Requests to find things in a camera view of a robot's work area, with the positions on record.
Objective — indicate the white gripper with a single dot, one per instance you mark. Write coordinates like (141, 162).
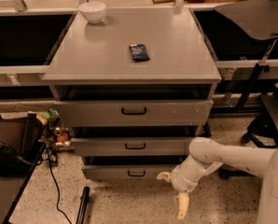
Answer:
(183, 180)

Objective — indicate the grey bottom drawer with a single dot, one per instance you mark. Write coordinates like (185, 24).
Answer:
(101, 172)

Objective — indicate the grey drawer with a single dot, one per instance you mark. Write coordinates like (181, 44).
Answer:
(101, 172)
(133, 146)
(134, 113)

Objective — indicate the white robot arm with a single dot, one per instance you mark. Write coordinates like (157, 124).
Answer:
(206, 156)

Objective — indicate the grey middle drawer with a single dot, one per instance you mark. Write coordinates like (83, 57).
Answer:
(133, 146)

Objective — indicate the grey drawer cabinet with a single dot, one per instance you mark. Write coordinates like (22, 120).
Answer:
(94, 63)

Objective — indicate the grey top drawer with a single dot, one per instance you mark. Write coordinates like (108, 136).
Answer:
(134, 113)

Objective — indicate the black chair on right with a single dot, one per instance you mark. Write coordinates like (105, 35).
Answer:
(263, 130)

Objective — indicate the pile of colourful toys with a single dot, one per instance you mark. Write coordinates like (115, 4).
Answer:
(56, 136)

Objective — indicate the dark blue snack packet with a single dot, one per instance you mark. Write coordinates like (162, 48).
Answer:
(138, 52)

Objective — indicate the black office chair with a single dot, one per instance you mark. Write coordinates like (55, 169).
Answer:
(20, 151)

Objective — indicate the wooden stick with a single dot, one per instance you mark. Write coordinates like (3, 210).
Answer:
(162, 1)

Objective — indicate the black side table stand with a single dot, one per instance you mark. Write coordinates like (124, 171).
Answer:
(259, 20)

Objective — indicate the white bowl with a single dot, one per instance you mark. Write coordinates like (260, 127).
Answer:
(93, 11)

